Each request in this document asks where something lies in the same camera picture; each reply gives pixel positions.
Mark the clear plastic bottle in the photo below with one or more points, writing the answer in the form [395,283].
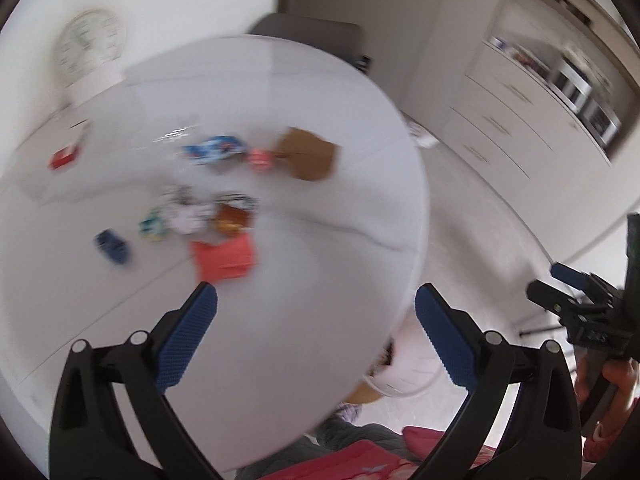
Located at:
[177,132]

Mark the red and white box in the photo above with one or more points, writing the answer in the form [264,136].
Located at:
[63,156]

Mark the small teal wrapper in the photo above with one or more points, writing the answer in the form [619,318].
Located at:
[152,226]

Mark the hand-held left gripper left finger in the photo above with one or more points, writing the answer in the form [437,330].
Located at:
[187,330]

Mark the blue snack wrapper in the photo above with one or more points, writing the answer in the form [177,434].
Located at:
[215,150]

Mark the white slipper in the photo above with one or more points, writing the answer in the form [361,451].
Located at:
[423,135]

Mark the silver kitchen appliance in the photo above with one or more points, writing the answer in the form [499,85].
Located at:
[570,84]
[602,121]

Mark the white waste bin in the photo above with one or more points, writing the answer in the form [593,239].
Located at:
[400,377]

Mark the person's right hand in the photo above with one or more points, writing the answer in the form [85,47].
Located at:
[622,375]

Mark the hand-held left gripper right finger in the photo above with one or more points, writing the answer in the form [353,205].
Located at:
[445,332]

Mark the beige cabinet with drawers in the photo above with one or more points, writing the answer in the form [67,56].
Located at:
[520,95]

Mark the small dark blue wrapper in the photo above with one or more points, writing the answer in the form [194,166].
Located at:
[112,246]

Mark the crumpled white wrapper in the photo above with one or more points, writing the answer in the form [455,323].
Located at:
[184,210]

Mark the brown snack packet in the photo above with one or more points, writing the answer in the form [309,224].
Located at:
[233,216]

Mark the round white clock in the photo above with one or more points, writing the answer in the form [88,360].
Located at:
[90,40]

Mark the red paper packet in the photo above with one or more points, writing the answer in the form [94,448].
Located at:
[223,258]

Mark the brown cardboard piece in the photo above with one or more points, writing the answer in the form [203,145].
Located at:
[310,154]

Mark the small pink wrapper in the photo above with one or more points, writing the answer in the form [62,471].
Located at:
[260,158]

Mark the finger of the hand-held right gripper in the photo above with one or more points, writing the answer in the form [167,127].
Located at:
[547,297]
[567,274]

